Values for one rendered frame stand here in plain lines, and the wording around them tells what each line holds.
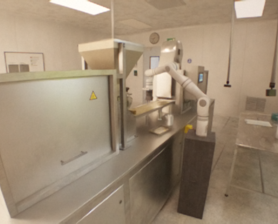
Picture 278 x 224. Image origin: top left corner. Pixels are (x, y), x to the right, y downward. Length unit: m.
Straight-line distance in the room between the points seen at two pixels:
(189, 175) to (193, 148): 0.26
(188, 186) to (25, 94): 1.41
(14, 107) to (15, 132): 0.09
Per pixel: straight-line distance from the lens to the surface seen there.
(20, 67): 4.82
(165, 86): 2.04
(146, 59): 6.34
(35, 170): 0.83
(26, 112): 0.74
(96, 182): 0.90
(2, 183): 0.77
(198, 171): 1.53
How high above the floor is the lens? 1.34
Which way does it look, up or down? 14 degrees down
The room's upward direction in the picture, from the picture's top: straight up
